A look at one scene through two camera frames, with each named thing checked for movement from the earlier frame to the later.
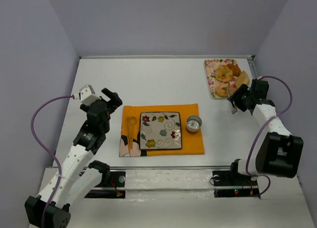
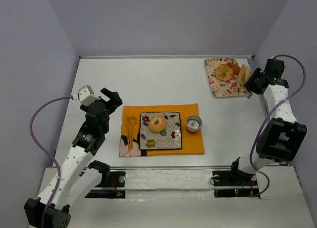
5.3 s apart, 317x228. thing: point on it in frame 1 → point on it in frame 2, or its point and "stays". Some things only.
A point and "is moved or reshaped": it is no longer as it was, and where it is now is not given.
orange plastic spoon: [132, 121] stays
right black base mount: [231, 183] stays
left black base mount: [117, 179] stays
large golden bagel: [224, 73] stays
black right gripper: [240, 98] → [255, 81]
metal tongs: [234, 110] is moved or reshaped
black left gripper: [112, 99] stays
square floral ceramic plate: [160, 130] stays
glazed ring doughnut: [222, 93] → [161, 125]
